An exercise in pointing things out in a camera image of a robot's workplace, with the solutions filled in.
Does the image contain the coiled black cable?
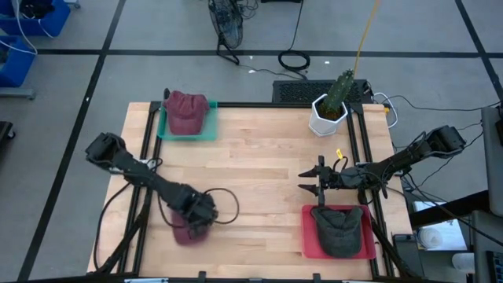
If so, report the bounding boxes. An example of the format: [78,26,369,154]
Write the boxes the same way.
[277,0,311,72]

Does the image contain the green cactus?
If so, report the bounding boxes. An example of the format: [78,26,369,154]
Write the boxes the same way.
[321,68,355,115]

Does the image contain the yellow hanging cord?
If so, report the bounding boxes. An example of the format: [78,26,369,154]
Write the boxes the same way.
[352,0,381,78]

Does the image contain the black beam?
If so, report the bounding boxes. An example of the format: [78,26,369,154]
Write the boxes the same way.
[410,190,490,229]

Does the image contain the grey cabinet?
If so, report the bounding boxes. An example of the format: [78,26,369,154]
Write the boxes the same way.
[481,105,503,217]

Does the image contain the white cable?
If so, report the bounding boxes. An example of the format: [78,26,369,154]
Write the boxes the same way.
[372,92,400,130]

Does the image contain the red plastic tray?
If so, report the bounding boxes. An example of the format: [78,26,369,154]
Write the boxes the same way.
[300,203,377,260]

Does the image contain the dark grey baseball cap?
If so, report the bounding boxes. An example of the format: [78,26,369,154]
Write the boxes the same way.
[310,206,365,259]

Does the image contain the white cup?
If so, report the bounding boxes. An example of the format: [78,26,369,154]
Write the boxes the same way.
[451,252,476,273]

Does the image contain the green plastic tray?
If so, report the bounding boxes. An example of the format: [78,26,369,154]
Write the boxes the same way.
[156,100,219,142]

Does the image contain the black floor fan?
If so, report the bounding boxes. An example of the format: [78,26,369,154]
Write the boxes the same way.
[207,0,245,66]

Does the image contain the black caster base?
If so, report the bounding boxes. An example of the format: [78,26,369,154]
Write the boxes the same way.
[0,120,17,141]

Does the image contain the white hexagonal plant pot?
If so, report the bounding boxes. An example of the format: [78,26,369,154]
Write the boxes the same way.
[308,93,350,138]

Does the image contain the blue storage bin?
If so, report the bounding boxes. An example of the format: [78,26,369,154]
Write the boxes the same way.
[0,36,37,88]
[0,0,72,39]

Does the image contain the black aluminium table frame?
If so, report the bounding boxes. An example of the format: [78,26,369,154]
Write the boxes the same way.
[86,88,420,283]

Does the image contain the grey cart base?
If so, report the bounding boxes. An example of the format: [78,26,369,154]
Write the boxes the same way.
[0,86,37,100]

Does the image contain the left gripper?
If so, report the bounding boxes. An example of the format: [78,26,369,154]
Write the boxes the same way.
[172,188,219,239]

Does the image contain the white sheet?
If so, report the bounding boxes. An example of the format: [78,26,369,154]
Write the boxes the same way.
[412,200,469,252]

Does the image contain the maroon baseball cap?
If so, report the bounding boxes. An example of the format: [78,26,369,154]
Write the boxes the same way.
[171,210,213,247]
[163,90,211,137]

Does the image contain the black computer case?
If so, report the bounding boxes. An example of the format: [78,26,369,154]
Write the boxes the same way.
[272,79,373,105]

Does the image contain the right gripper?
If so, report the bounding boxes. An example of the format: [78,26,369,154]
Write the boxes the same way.
[297,155,362,207]

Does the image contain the grey desk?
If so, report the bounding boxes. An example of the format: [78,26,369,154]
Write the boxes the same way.
[471,210,503,283]

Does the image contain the laptop keyboard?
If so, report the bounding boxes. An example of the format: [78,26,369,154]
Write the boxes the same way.
[486,250,503,283]

